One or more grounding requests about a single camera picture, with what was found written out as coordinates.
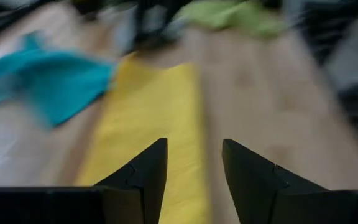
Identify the teal microfiber towel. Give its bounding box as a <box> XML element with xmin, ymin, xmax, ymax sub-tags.
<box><xmin>0</xmin><ymin>30</ymin><xmax>118</xmax><ymax>129</ymax></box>

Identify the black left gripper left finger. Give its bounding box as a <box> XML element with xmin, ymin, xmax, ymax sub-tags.
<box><xmin>0</xmin><ymin>138</ymin><xmax>168</xmax><ymax>224</ymax></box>

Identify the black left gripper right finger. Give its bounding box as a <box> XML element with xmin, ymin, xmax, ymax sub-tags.
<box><xmin>221</xmin><ymin>139</ymin><xmax>358</xmax><ymax>224</ymax></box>

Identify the lime green microfiber towel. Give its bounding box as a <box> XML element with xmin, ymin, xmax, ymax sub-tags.
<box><xmin>175</xmin><ymin>0</ymin><xmax>287</xmax><ymax>40</ymax></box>

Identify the yellow microfiber towel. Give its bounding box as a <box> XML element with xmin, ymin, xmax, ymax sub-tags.
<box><xmin>74</xmin><ymin>53</ymin><xmax>211</xmax><ymax>224</ymax></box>

